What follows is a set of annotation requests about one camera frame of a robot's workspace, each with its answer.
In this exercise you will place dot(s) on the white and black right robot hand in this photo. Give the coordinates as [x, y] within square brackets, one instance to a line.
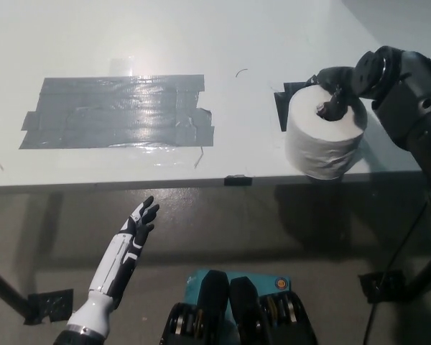
[341, 81]

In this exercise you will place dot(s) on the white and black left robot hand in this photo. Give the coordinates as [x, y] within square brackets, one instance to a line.
[118, 266]

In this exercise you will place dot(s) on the white toilet paper roll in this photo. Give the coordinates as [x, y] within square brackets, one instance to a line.
[316, 147]

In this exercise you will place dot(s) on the black robot torso teal top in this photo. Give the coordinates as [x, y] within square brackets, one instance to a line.
[237, 312]

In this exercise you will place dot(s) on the black tape square patch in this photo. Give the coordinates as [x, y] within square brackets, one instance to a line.
[283, 111]

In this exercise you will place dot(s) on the black metal table leg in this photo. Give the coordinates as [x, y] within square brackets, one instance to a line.
[429, 275]
[7, 291]

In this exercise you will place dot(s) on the grey duct tape patch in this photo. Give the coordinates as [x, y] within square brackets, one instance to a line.
[115, 115]

